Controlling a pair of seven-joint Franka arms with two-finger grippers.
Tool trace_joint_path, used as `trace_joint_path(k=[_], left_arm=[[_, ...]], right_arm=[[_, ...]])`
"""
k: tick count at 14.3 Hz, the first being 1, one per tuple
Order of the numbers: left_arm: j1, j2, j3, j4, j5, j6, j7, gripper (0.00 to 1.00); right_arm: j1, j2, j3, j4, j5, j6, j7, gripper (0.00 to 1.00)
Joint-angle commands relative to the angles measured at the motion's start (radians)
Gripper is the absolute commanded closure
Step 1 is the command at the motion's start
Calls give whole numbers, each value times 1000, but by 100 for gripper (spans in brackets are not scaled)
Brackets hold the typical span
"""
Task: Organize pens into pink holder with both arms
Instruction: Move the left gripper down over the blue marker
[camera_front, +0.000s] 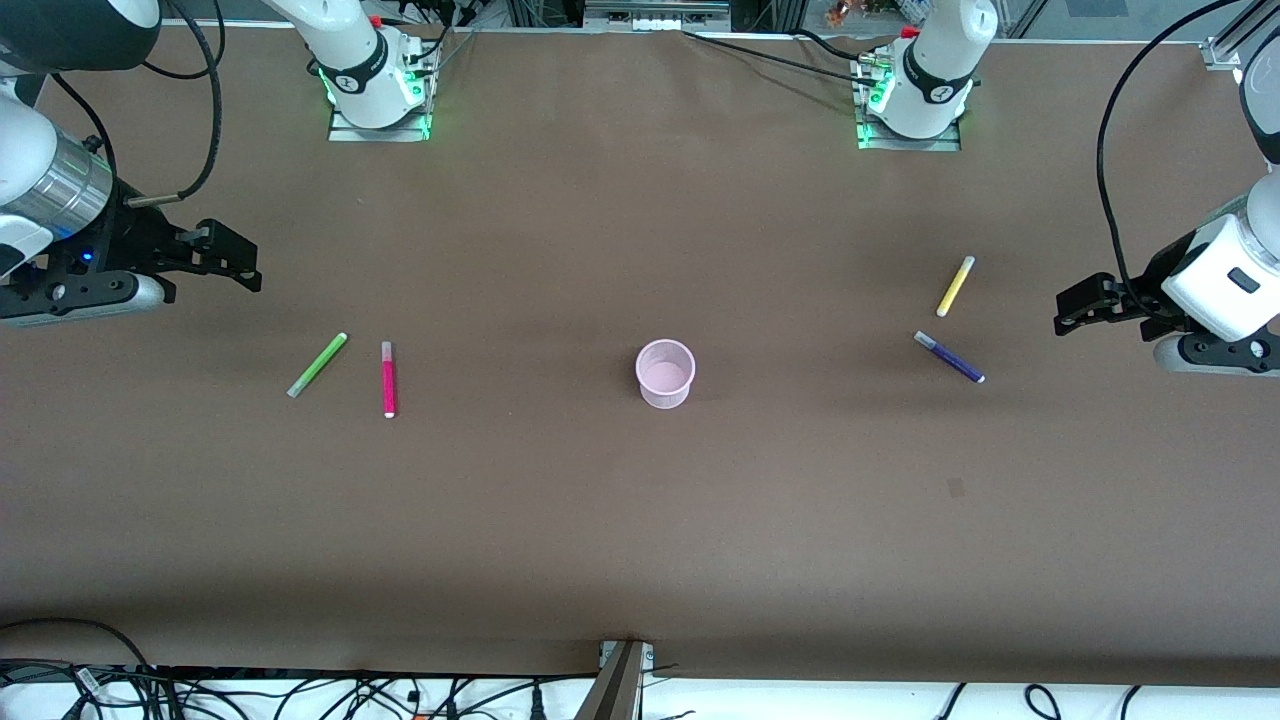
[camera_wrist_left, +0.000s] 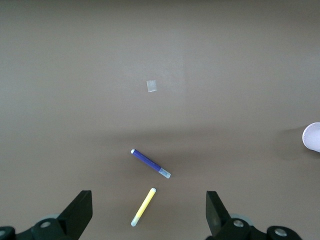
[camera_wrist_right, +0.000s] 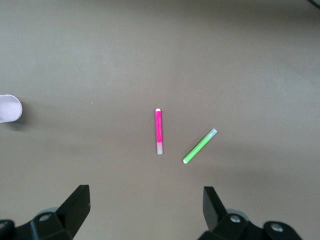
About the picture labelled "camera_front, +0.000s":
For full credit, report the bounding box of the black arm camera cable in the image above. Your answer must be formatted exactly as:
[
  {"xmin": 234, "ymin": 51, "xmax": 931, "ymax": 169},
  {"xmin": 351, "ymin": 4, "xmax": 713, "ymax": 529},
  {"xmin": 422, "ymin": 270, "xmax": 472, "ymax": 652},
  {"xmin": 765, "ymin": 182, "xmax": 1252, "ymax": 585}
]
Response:
[
  {"xmin": 1096, "ymin": 0, "xmax": 1251, "ymax": 326},
  {"xmin": 45, "ymin": 0, "xmax": 223, "ymax": 211}
]

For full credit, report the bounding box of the black cable across table cover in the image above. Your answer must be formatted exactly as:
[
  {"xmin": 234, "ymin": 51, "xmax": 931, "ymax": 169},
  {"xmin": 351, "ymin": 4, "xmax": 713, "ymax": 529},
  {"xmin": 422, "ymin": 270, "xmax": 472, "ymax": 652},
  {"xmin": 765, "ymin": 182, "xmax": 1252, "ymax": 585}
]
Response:
[{"xmin": 683, "ymin": 28, "xmax": 889, "ymax": 91}]

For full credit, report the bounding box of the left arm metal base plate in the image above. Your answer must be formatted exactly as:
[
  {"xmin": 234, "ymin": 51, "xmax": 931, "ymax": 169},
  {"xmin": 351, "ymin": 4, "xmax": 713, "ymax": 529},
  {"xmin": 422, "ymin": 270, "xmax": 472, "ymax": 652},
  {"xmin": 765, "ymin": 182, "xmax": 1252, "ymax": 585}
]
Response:
[{"xmin": 853, "ymin": 55, "xmax": 964, "ymax": 153}]

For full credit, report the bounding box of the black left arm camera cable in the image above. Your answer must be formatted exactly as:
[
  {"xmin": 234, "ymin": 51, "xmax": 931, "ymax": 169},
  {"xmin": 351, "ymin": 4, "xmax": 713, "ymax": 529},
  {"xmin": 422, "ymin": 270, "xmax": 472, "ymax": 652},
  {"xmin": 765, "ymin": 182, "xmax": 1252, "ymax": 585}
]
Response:
[{"xmin": 1096, "ymin": 0, "xmax": 1251, "ymax": 326}]

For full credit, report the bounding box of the purple highlighter pen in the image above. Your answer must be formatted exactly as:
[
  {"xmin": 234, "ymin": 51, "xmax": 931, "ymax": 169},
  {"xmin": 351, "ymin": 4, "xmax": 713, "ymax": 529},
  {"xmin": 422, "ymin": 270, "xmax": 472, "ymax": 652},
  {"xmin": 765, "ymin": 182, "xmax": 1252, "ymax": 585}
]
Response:
[{"xmin": 914, "ymin": 331, "xmax": 987, "ymax": 385}]

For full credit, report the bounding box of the long black looping cable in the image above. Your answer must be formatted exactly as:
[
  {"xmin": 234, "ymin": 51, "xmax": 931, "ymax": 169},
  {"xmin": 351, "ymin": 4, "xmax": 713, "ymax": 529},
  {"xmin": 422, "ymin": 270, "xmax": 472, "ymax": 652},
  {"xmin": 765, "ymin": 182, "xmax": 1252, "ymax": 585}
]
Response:
[{"xmin": 0, "ymin": 617, "xmax": 156, "ymax": 691}]

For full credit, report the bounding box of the green highlighter pen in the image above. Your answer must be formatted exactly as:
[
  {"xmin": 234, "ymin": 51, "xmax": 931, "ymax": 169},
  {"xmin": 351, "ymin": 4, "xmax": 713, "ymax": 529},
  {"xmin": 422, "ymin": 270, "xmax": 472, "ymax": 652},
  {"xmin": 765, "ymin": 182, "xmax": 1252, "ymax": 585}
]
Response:
[{"xmin": 287, "ymin": 332, "xmax": 349, "ymax": 399}]

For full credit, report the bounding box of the aluminium frame corner post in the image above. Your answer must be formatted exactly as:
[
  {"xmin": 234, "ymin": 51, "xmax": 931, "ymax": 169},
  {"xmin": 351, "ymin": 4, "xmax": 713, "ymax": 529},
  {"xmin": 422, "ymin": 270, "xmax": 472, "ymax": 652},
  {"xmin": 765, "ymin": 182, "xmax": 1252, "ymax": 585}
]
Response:
[{"xmin": 1203, "ymin": 0, "xmax": 1280, "ymax": 71}]

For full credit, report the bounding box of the grey metal beam with bracket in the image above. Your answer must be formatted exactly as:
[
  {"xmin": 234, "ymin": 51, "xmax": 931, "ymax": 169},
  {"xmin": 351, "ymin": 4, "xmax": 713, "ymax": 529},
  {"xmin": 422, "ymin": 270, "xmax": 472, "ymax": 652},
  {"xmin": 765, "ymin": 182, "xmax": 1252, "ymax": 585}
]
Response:
[{"xmin": 575, "ymin": 638, "xmax": 657, "ymax": 720}]

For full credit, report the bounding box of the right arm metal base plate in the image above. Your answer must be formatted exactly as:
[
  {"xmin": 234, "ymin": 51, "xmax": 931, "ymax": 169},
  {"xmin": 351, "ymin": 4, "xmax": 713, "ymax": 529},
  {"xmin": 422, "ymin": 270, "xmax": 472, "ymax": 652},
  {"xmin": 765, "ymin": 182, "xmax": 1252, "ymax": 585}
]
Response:
[{"xmin": 328, "ymin": 60, "xmax": 435, "ymax": 144}]

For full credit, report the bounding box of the brown paper table cover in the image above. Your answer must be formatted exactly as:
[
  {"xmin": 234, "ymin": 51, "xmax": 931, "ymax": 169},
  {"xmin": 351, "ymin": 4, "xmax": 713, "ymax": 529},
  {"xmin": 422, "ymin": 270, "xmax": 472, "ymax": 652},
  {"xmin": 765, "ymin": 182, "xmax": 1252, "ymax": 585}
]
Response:
[{"xmin": 0, "ymin": 22, "xmax": 1280, "ymax": 687}]

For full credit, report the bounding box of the pink mesh pen holder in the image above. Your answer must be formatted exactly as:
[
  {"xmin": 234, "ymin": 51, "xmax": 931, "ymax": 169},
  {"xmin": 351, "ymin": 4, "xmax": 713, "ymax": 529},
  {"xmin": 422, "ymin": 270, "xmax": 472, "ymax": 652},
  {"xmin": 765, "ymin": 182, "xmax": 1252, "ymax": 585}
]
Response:
[{"xmin": 635, "ymin": 339, "xmax": 697, "ymax": 410}]

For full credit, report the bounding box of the grey metal power strip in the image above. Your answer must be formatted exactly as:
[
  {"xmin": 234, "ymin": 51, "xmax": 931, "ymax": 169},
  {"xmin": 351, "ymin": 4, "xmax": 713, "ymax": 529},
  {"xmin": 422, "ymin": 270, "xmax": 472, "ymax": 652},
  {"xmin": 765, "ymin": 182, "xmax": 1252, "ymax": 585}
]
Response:
[{"xmin": 583, "ymin": 0, "xmax": 733, "ymax": 34}]

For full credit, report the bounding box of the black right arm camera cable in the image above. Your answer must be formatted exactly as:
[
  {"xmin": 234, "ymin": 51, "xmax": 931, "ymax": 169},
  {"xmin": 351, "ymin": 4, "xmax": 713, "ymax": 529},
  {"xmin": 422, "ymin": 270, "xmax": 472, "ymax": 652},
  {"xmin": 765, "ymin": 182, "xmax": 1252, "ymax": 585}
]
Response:
[{"xmin": 45, "ymin": 0, "xmax": 223, "ymax": 211}]

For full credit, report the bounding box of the yellow highlighter pen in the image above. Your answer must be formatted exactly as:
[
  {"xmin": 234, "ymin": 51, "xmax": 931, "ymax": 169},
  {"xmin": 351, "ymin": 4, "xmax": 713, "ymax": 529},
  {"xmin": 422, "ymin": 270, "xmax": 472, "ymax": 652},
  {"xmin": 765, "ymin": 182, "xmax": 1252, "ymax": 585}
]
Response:
[{"xmin": 936, "ymin": 256, "xmax": 976, "ymax": 319}]

